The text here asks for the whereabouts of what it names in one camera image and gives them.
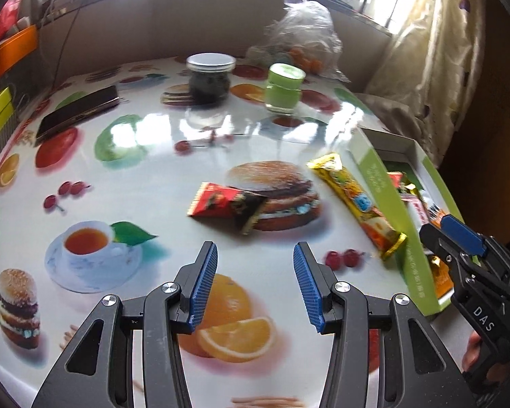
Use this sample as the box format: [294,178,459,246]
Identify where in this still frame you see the pink white snack packet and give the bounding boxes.
[401,193,429,233]

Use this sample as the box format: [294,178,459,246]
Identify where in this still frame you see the long yellow snack bar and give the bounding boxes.
[306,152,407,261]

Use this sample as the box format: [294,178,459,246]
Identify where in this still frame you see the red black candy packet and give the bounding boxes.
[187,182,268,235]

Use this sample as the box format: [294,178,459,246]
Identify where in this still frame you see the person's right hand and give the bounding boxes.
[461,331,510,383]

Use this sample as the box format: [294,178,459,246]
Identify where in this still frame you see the green white shallow box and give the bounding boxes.
[349,127,462,316]

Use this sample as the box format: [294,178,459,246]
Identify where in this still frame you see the beige patterned curtain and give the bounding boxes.
[360,0,486,166]

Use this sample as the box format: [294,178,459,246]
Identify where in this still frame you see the green lidded glass jar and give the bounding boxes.
[264,63,306,114]

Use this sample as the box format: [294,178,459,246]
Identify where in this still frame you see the dark jar white lid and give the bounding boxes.
[186,53,237,105]

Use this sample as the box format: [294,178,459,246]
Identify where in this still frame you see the black smartphone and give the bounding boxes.
[36,86,120,144]

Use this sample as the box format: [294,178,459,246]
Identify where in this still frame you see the clear plastic bag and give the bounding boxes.
[246,0,349,83]

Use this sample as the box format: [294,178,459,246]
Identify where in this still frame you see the orange box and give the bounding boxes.
[0,25,38,78]

